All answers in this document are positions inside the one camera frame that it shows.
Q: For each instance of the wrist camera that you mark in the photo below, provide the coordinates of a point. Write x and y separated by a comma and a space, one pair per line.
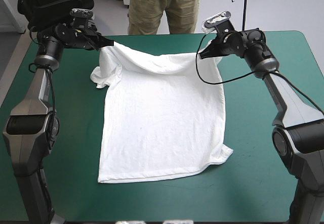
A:
216, 20
81, 12

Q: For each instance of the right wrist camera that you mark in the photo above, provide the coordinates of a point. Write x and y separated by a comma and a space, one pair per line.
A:
216, 20

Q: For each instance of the white T-shirt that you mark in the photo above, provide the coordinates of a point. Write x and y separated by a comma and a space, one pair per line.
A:
162, 117

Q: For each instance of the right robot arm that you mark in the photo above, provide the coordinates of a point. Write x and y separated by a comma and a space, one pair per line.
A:
293, 112

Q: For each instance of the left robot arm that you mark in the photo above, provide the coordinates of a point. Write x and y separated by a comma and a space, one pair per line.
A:
30, 112

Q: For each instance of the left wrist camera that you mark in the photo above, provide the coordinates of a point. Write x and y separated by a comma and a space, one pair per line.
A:
81, 12

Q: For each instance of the person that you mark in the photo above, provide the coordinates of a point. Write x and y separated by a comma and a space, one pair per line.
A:
162, 9

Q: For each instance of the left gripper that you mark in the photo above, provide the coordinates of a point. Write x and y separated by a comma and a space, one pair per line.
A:
84, 35

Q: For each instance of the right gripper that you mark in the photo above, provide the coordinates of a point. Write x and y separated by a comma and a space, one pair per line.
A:
229, 43

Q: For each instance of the black office chair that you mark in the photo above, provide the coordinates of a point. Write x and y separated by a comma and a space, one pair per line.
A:
53, 4

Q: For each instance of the black tripod stand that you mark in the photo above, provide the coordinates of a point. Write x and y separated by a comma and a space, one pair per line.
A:
245, 4

